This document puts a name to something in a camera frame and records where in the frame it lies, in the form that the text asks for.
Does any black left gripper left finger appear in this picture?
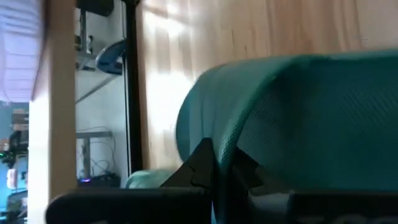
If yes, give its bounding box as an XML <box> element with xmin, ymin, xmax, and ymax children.
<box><xmin>160</xmin><ymin>138</ymin><xmax>218</xmax><ymax>189</ymax></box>

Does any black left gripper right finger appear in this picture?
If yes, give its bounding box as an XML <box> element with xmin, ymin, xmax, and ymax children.
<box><xmin>229</xmin><ymin>147</ymin><xmax>265</xmax><ymax>197</ymax></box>

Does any dark green slide sandal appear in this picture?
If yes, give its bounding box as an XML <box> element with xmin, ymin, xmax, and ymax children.
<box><xmin>175</xmin><ymin>49</ymin><xmax>398</xmax><ymax>224</ymax></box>

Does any wooden shelf with black posts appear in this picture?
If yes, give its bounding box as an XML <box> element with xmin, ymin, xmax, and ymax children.
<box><xmin>27</xmin><ymin>0</ymin><xmax>144</xmax><ymax>224</ymax></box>

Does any blue rounded object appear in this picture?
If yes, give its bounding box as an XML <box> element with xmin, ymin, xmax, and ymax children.
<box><xmin>95</xmin><ymin>39</ymin><xmax>127</xmax><ymax>75</ymax></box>

